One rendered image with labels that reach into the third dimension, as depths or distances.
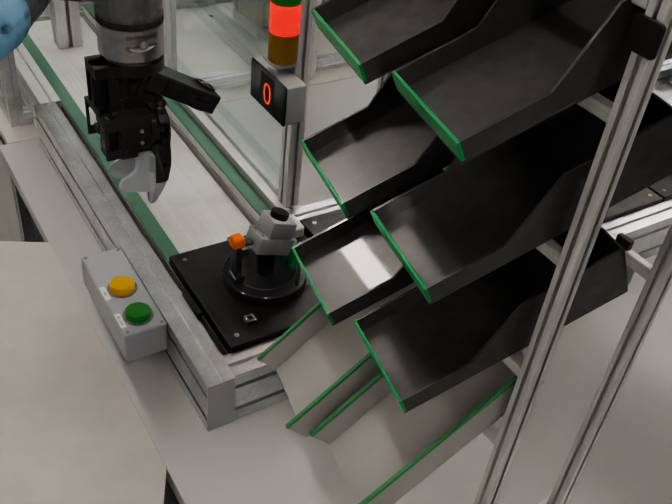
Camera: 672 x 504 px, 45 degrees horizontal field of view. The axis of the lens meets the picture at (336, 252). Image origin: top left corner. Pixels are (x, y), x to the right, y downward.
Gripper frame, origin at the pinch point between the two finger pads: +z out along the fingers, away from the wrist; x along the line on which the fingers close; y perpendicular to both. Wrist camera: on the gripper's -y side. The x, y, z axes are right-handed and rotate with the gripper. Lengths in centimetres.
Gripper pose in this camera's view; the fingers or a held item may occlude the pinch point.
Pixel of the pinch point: (156, 192)
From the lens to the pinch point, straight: 110.3
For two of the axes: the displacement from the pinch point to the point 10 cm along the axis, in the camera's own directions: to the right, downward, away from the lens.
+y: -8.5, 2.6, -4.6
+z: -1.0, 7.8, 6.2
